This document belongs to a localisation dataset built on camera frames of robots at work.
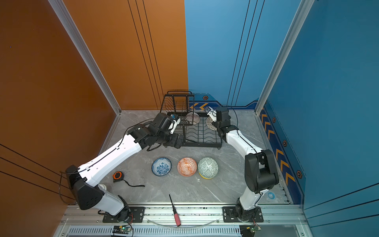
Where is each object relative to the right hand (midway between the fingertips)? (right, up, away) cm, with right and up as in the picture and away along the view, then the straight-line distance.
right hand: (220, 112), depth 91 cm
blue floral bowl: (-37, -33, -2) cm, 49 cm away
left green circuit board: (-52, -58, -20) cm, 81 cm away
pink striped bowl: (-18, -4, -8) cm, 20 cm away
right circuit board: (+9, -58, -21) cm, 63 cm away
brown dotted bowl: (-7, -7, +3) cm, 10 cm away
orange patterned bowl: (-21, -33, -2) cm, 39 cm away
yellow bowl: (-11, -36, -10) cm, 40 cm away
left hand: (-25, -13, -15) cm, 32 cm away
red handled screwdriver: (-26, -53, -18) cm, 61 cm away
